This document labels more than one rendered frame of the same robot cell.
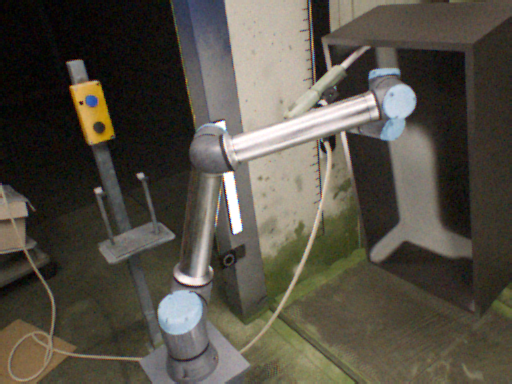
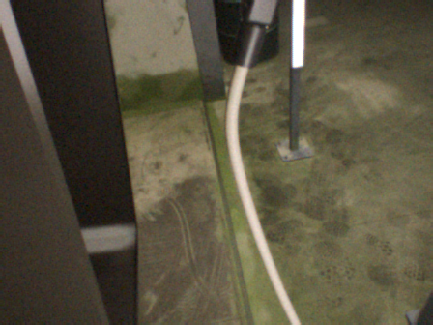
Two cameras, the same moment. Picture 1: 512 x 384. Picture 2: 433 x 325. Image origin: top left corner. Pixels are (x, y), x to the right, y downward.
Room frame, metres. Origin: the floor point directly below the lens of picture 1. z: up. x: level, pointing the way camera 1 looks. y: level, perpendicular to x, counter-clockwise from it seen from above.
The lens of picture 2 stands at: (1.95, -0.14, 1.45)
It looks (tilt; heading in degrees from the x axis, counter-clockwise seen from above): 41 degrees down; 211
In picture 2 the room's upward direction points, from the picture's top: 11 degrees counter-clockwise
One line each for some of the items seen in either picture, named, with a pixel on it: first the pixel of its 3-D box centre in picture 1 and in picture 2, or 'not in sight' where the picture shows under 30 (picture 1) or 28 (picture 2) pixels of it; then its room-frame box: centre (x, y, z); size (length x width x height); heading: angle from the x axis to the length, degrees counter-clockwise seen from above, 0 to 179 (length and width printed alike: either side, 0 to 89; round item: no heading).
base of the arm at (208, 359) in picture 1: (190, 352); not in sight; (1.23, 0.32, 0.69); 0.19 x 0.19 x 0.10
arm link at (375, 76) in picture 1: (384, 89); not in sight; (1.34, -0.42, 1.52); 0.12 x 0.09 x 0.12; 176
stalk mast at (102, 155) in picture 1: (122, 224); not in sight; (2.03, 0.71, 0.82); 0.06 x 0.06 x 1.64; 32
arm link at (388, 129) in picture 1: (381, 123); not in sight; (1.36, -0.42, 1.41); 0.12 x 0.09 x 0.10; 36
